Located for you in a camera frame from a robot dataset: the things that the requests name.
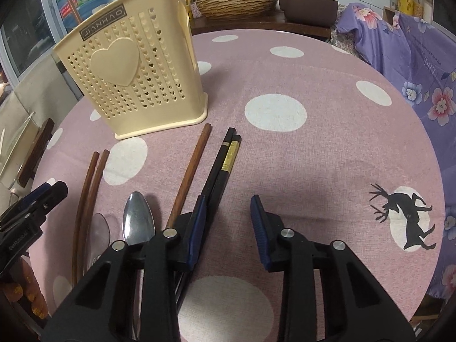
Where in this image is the wicker basket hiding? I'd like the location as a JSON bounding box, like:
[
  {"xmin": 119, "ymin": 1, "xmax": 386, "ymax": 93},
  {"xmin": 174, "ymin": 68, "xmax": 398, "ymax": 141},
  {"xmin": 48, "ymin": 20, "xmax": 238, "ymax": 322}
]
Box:
[{"xmin": 195, "ymin": 0, "xmax": 278, "ymax": 19}]

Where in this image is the small wooden box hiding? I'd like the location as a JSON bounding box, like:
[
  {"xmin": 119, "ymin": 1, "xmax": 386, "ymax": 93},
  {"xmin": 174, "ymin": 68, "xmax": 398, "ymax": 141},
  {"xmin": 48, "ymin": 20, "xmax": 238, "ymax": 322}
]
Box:
[{"xmin": 384, "ymin": 5, "xmax": 400, "ymax": 26}]

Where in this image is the pink polka-dot tablecloth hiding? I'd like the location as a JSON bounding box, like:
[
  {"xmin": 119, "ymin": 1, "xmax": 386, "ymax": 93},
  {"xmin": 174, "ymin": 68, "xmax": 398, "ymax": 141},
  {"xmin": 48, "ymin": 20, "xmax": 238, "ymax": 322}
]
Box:
[{"xmin": 27, "ymin": 29, "xmax": 446, "ymax": 342}]

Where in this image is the brown wooden chopstick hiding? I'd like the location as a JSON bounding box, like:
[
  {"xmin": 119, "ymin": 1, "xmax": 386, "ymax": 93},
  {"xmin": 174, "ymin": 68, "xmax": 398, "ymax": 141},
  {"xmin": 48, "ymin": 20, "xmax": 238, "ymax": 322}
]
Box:
[
  {"xmin": 80, "ymin": 149, "xmax": 110, "ymax": 278},
  {"xmin": 167, "ymin": 123, "xmax": 212, "ymax": 229},
  {"xmin": 72, "ymin": 151, "xmax": 99, "ymax": 286}
]

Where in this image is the large metal spoon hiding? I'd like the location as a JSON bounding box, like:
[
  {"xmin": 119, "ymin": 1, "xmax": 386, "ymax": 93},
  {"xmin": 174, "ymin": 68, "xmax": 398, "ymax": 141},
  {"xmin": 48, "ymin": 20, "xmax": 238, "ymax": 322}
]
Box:
[{"xmin": 122, "ymin": 191, "xmax": 155, "ymax": 246}]

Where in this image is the dark wooden chair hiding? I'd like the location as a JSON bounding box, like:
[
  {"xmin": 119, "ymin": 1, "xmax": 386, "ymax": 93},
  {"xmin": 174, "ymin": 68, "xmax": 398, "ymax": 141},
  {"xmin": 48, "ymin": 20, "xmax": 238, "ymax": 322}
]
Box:
[{"xmin": 16, "ymin": 117, "xmax": 56, "ymax": 189}]

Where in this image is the dark wooden side table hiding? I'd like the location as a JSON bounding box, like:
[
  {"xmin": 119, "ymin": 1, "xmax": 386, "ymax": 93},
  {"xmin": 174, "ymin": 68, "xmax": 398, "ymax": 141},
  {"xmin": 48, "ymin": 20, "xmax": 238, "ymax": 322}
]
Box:
[{"xmin": 189, "ymin": 9, "xmax": 332, "ymax": 41}]

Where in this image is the person's left hand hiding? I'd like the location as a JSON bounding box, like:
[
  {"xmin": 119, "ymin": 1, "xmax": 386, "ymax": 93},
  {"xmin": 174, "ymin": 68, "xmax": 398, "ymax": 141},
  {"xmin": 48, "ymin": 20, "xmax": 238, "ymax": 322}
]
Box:
[{"xmin": 0, "ymin": 256, "xmax": 48, "ymax": 320}]

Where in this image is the brown and cream rice cooker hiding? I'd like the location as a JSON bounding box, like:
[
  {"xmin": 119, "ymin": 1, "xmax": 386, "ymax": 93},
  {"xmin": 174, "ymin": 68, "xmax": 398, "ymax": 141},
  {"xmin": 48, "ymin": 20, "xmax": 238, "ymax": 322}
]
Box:
[{"xmin": 277, "ymin": 0, "xmax": 338, "ymax": 25}]

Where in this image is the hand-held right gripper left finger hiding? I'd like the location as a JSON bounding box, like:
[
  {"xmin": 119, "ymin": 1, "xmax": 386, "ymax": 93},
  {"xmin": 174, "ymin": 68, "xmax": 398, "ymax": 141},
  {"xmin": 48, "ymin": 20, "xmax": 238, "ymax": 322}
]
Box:
[{"xmin": 41, "ymin": 194, "xmax": 209, "ymax": 342}]

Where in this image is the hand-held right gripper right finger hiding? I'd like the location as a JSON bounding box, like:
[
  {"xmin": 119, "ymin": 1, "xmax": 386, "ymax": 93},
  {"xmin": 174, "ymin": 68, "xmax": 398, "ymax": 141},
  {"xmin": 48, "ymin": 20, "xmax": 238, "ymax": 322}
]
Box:
[{"xmin": 249, "ymin": 194, "xmax": 417, "ymax": 342}]

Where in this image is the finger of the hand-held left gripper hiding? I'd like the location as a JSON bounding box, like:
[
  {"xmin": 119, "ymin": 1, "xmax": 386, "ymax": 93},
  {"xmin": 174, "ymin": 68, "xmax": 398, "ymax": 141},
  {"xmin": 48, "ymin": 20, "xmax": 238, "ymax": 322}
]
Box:
[
  {"xmin": 11, "ymin": 182, "xmax": 52, "ymax": 209},
  {"xmin": 0, "ymin": 181, "xmax": 69, "ymax": 229}
]

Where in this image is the cream plastic utensil holder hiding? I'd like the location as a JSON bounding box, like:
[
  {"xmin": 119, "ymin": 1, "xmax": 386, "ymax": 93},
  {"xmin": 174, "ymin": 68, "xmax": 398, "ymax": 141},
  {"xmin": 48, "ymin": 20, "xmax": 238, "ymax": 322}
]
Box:
[{"xmin": 53, "ymin": 0, "xmax": 209, "ymax": 140}]

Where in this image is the purple floral cloth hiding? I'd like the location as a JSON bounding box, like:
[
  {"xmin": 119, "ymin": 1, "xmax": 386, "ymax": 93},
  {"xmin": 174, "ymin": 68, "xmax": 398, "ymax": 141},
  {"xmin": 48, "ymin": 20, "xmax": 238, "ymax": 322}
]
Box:
[{"xmin": 331, "ymin": 3, "xmax": 456, "ymax": 300}]

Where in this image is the black chopstick with gold band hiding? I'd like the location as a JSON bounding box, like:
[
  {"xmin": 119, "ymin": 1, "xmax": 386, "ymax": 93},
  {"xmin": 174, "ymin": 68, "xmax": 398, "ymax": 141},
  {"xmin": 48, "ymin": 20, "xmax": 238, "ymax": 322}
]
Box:
[{"xmin": 210, "ymin": 135, "xmax": 243, "ymax": 218}]

